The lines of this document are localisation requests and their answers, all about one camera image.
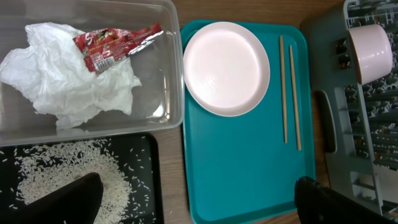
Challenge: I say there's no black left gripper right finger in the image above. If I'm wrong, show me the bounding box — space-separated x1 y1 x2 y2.
294 176 395 224

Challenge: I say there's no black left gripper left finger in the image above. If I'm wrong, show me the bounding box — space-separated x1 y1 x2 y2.
18 172 103 223

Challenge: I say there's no white napkin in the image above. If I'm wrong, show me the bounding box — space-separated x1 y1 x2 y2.
1 22 142 129

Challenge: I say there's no red snack wrapper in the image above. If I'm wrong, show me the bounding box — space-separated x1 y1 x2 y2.
73 23 164 73

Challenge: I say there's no pink bowl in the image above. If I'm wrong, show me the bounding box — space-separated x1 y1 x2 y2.
348 24 393 85

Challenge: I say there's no pink round plate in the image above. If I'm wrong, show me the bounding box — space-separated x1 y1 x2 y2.
183 22 271 117

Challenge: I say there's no wooden chopstick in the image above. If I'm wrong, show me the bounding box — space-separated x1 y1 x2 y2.
279 35 288 143
289 45 302 151

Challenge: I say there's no grey dishwasher rack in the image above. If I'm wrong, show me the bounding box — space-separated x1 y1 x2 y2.
300 1 397 222

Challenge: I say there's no pile of rice grains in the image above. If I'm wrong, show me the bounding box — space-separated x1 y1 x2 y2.
0 138 156 224

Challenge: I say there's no black plastic tray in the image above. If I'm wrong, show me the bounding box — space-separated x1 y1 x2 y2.
1 134 164 223

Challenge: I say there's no teal serving tray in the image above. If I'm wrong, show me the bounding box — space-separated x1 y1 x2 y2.
183 22 315 223

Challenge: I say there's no clear plastic bin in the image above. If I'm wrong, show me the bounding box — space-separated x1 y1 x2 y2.
1 1 184 146

